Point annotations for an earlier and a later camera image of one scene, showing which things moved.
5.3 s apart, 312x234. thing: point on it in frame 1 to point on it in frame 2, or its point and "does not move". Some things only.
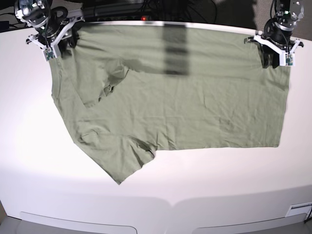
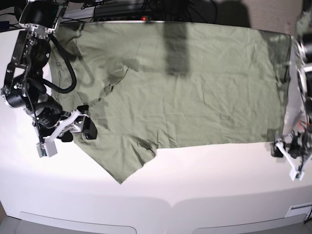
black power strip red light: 126,18 does not move
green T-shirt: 130,90 does not move
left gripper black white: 48,36 to 51,122
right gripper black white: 277,36 to 303,141
